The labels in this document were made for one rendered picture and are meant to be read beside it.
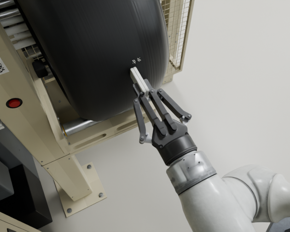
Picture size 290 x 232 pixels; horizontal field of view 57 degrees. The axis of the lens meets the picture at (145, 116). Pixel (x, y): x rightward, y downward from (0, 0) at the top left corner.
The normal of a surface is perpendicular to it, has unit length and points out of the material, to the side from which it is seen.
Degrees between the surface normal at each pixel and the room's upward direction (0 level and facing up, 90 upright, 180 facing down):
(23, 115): 90
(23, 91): 90
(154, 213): 0
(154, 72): 87
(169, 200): 0
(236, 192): 40
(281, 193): 6
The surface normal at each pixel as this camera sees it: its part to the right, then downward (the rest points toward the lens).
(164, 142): 0.06, -0.41
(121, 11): 0.37, 0.22
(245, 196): 0.62, -0.54
